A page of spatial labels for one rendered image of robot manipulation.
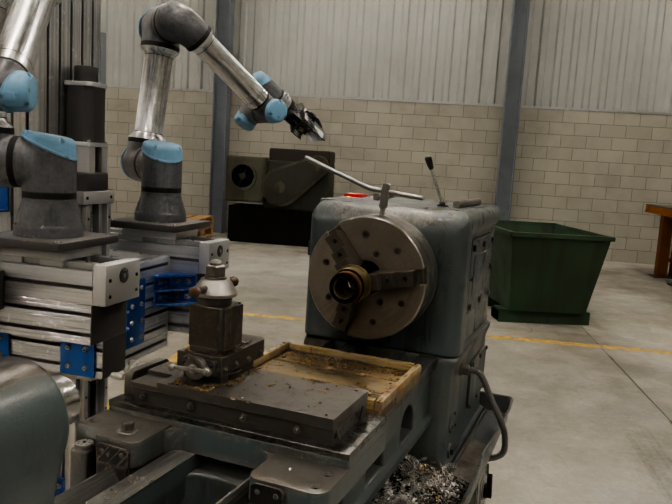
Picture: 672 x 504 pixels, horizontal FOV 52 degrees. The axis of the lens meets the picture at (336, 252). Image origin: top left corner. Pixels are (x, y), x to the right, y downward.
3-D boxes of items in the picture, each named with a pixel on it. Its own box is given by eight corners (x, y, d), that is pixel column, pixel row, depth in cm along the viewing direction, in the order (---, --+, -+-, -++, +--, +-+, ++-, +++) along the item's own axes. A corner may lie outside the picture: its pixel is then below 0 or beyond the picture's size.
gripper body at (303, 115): (300, 141, 245) (277, 120, 239) (299, 127, 252) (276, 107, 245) (317, 129, 242) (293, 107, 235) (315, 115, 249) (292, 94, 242)
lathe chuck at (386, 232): (313, 316, 190) (331, 203, 185) (422, 346, 179) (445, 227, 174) (299, 322, 182) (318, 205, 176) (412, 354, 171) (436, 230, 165)
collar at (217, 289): (207, 288, 128) (208, 272, 128) (245, 294, 125) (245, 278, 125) (183, 295, 121) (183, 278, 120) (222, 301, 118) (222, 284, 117)
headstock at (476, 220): (364, 300, 255) (371, 194, 250) (494, 318, 237) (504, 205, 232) (295, 333, 200) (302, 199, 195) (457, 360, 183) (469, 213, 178)
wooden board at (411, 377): (285, 355, 177) (285, 340, 177) (420, 380, 164) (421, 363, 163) (223, 388, 150) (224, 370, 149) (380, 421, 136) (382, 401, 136)
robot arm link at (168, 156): (149, 187, 196) (150, 139, 194) (132, 184, 206) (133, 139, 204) (188, 188, 203) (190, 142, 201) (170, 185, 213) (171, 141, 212)
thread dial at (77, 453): (83, 490, 117) (84, 434, 116) (100, 494, 116) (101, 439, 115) (67, 499, 114) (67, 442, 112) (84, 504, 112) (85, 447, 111)
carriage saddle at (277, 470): (171, 399, 141) (171, 371, 140) (386, 446, 124) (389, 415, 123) (62, 453, 114) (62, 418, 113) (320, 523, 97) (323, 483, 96)
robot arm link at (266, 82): (240, 89, 234) (253, 69, 236) (263, 109, 240) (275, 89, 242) (252, 88, 228) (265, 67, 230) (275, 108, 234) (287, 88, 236)
